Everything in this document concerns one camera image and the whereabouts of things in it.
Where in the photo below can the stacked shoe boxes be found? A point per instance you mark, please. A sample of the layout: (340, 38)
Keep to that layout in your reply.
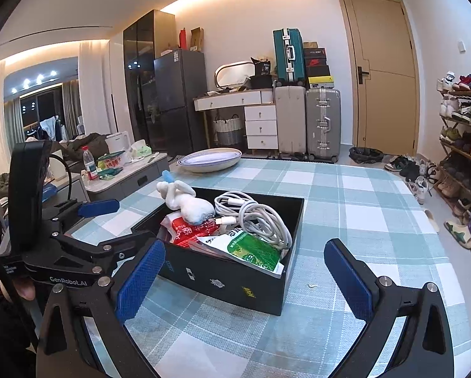
(317, 67)

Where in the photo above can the white oval bowl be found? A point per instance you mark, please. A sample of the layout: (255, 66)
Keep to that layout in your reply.
(210, 160)

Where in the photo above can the teal suitcase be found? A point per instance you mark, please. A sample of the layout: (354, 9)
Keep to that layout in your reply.
(290, 59)

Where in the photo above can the woven laundry basket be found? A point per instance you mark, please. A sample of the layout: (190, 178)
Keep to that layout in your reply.
(229, 131)

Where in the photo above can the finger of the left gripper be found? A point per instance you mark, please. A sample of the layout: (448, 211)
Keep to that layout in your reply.
(107, 254)
(88, 210)

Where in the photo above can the black tall cabinet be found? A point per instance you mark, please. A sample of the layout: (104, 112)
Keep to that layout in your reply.
(144, 41)

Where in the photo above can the person's left hand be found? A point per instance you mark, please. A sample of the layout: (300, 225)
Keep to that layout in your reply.
(25, 288)

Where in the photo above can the green tissue pack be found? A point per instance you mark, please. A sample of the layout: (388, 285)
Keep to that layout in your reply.
(140, 149)

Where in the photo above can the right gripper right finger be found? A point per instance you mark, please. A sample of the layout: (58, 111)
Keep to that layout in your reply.
(424, 348)

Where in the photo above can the black refrigerator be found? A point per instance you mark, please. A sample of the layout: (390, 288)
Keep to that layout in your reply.
(181, 79)

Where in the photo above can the grey side cabinet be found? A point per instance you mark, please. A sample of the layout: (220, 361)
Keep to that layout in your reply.
(134, 176)

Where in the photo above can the white electric kettle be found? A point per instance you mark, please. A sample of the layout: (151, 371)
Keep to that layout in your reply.
(119, 143)

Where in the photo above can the silver suitcase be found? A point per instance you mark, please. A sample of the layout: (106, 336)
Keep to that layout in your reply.
(323, 124)

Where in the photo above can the plastic water bottle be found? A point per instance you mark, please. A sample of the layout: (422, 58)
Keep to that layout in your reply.
(89, 163)

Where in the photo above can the beige slipper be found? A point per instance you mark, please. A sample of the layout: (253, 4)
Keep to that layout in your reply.
(432, 220)

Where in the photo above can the green snack packet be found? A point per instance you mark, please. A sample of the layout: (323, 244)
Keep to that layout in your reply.
(246, 249)

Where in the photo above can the beige suitcase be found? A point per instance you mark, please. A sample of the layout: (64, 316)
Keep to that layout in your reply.
(290, 119)

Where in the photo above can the wooden shoe rack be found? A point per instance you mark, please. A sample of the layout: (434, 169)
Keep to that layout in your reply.
(455, 138)

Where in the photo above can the plaid teal tablecloth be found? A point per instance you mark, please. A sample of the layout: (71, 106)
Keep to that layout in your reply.
(183, 333)

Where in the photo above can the tan wooden door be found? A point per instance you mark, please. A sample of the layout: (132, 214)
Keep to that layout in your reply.
(384, 68)

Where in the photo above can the black tote bag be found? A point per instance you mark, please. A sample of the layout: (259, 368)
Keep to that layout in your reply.
(262, 67)

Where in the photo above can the oval mirror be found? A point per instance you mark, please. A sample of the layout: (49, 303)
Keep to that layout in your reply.
(233, 75)

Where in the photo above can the white dresser with drawers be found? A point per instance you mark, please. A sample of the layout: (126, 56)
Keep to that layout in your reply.
(257, 111)

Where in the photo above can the white plush bunny toy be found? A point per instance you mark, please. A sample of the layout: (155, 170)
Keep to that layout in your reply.
(181, 197)

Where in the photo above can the red white bag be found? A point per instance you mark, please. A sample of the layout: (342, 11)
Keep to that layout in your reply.
(175, 230)

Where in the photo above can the black trash bag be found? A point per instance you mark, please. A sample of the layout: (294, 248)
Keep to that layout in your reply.
(361, 155)

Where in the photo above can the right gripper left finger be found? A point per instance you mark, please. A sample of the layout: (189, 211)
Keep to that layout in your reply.
(65, 348)

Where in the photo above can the camouflage slipper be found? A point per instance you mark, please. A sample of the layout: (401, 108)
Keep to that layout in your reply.
(460, 232)

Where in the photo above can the left gripper camera mount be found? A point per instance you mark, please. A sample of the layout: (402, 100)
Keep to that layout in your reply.
(29, 162)

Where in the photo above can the black storage box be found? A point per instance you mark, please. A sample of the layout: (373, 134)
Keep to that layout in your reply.
(234, 283)

